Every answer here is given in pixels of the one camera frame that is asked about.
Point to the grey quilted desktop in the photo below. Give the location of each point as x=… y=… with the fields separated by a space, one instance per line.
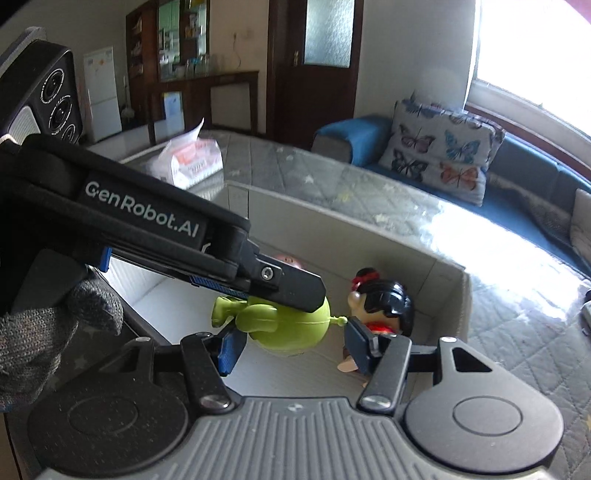
x=323 y=175

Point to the white remote control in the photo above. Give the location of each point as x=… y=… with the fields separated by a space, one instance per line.
x=588 y=316

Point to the pink and white tissue pack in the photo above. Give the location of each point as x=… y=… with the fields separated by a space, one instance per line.
x=194 y=161

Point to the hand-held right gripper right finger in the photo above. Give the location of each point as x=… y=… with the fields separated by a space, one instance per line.
x=358 y=344

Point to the blue sofa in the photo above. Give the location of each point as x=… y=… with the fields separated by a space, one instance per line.
x=521 y=203

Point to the grey cardboard box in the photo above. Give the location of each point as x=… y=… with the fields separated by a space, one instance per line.
x=392 y=249

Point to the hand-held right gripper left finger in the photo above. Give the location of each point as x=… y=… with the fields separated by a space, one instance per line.
x=228 y=351

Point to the dark wooden door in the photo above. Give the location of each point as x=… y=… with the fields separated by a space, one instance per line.
x=286 y=92

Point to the dark wooden side table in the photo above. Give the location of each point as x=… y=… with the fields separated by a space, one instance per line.
x=221 y=78

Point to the black-haired doll toy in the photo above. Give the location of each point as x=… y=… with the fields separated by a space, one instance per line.
x=383 y=295

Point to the dark wooden shelf cabinet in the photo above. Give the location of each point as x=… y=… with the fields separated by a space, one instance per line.
x=147 y=46

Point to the white refrigerator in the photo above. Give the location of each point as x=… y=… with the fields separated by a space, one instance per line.
x=104 y=106

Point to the window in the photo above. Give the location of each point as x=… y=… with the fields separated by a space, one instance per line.
x=531 y=41

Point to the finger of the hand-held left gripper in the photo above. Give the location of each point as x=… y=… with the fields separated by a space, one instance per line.
x=291 y=286

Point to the large butterfly print pillow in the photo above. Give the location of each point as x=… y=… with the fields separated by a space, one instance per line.
x=429 y=152

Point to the grey pillow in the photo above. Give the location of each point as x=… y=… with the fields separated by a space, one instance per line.
x=582 y=226

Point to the red round toy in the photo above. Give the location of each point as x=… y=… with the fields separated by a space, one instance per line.
x=290 y=261

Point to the person's left hand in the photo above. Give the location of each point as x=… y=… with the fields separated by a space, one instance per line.
x=37 y=341

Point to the green round toy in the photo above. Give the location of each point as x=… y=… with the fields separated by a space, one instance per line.
x=295 y=332

